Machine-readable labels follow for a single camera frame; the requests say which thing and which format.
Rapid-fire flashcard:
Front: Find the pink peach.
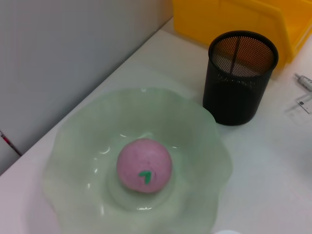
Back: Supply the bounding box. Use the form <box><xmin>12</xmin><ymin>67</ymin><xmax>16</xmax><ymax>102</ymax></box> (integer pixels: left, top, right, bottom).
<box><xmin>116</xmin><ymin>138</ymin><xmax>173</xmax><ymax>194</ymax></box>

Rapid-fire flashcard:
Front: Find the black mesh pen holder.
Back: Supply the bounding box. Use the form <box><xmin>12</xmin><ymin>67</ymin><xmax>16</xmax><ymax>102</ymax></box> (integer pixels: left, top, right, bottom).
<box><xmin>202</xmin><ymin>30</ymin><xmax>279</xmax><ymax>126</ymax></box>

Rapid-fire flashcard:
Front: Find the green glass fruit plate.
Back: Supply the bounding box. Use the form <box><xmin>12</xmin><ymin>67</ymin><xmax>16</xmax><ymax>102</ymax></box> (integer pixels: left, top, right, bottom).
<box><xmin>41</xmin><ymin>87</ymin><xmax>232</xmax><ymax>234</ymax></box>

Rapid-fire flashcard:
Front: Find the clear plastic ruler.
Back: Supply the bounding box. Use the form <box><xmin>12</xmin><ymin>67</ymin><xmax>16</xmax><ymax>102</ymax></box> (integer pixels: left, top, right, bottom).
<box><xmin>285</xmin><ymin>95</ymin><xmax>312</xmax><ymax>117</ymax></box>

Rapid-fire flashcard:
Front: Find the silver pen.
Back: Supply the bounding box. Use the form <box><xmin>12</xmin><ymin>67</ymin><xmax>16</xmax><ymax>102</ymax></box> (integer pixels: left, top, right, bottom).
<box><xmin>294</xmin><ymin>73</ymin><xmax>312</xmax><ymax>91</ymax></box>

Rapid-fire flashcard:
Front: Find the yellow plastic bin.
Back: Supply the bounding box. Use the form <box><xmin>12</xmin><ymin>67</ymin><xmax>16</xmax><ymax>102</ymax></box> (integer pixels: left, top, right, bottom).
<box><xmin>172</xmin><ymin>0</ymin><xmax>312</xmax><ymax>65</ymax></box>

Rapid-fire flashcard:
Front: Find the red black cord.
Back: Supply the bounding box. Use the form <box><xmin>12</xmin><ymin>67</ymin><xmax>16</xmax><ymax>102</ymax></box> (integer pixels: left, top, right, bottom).
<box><xmin>0</xmin><ymin>130</ymin><xmax>23</xmax><ymax>156</ymax></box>

